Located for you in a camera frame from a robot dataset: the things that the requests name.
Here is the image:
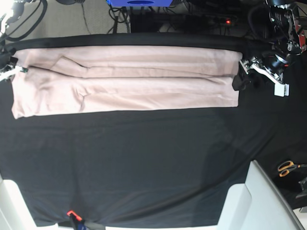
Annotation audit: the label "black device on side table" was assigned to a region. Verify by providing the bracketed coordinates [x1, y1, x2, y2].
[295, 177, 307, 199]

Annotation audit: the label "blue plastic box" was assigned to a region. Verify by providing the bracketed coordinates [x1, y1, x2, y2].
[106, 0, 173, 7]

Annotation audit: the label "white chair left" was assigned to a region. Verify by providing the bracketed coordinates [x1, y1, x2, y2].
[0, 178, 59, 230]

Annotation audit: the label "orange blue bottom clamp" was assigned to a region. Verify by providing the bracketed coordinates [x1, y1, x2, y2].
[66, 210, 106, 230]

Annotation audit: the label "orange handled scissors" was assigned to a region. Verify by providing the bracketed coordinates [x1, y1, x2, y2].
[277, 161, 307, 177]

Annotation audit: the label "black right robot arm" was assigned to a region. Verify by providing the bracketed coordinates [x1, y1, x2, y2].
[0, 0, 48, 81]

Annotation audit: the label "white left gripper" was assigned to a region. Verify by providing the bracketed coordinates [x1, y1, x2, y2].
[232, 51, 290, 96]

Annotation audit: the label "pink T-shirt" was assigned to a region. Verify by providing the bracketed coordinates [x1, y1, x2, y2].
[12, 46, 242, 118]

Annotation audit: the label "white chair right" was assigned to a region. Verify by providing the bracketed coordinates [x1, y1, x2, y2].
[217, 160, 304, 230]

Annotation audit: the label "white chair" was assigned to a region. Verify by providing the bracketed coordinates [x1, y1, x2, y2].
[0, 178, 59, 230]
[217, 160, 304, 230]

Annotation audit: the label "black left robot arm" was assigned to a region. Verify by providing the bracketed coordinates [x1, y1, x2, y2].
[232, 0, 307, 97]

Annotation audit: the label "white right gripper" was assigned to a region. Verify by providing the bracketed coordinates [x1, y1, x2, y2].
[0, 57, 28, 81]

